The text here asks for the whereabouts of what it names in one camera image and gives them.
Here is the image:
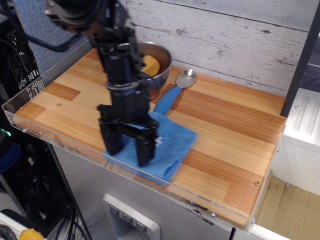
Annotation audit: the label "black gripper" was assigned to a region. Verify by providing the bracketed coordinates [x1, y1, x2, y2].
[97, 82, 163, 167]

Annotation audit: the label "blue cloth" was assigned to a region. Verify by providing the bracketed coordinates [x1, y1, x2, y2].
[103, 112, 198, 185]

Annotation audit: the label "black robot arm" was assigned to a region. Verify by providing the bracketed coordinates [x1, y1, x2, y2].
[44, 0, 159, 166]

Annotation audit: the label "silver toy fridge cabinet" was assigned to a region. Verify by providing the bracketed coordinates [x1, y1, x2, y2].
[53, 146, 233, 240]

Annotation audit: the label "yellow plastic food piece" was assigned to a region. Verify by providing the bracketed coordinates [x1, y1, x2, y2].
[141, 55, 160, 77]

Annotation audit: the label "clear acrylic table guard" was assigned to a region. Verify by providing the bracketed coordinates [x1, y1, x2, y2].
[3, 49, 286, 233]

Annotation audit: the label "stainless steel bowl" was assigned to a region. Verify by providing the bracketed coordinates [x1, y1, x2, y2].
[138, 41, 173, 95]

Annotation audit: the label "yellow object bottom left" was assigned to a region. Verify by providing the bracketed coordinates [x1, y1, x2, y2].
[18, 228, 45, 240]

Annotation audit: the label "white toy sink unit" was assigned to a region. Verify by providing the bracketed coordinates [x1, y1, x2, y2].
[270, 88, 320, 195]

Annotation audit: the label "spoon with blue handle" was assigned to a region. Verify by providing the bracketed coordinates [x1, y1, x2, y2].
[153, 69, 197, 115]

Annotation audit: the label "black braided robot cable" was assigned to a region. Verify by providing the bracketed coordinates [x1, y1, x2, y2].
[4, 7, 83, 53]

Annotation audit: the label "black vertical post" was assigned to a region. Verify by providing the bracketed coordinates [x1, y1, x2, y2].
[280, 1, 320, 118]

